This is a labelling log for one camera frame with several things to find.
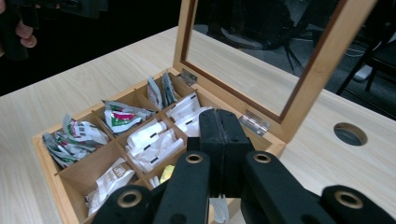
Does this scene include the wooden glass box lid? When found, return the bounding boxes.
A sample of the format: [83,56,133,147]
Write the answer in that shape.
[172,0,379,145]

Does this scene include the black folding chair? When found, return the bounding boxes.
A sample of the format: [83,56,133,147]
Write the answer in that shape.
[335,21,396,98]

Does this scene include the pile of silver printed tea packets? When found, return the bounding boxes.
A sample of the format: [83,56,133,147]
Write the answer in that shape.
[41,70,180,170]

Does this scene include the black floor cable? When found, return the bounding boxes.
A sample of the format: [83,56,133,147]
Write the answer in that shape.
[281,36,308,76]

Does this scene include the wooden tea box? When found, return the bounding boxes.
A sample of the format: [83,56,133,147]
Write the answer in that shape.
[32,67,287,224]

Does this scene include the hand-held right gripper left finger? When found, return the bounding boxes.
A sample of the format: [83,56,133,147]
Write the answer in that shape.
[186,108,226,199]

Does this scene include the metal box hinge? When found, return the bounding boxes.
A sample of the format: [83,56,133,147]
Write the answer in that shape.
[237,109,272,137]
[179,68,199,88]

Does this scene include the pile of white tea packets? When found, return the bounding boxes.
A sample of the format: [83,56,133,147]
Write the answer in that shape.
[85,91,215,217]

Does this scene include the white floor cable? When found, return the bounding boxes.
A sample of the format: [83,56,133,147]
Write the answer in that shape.
[344,48,372,60]

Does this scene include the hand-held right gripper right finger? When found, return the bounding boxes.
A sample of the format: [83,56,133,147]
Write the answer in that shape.
[223,109,255,199]

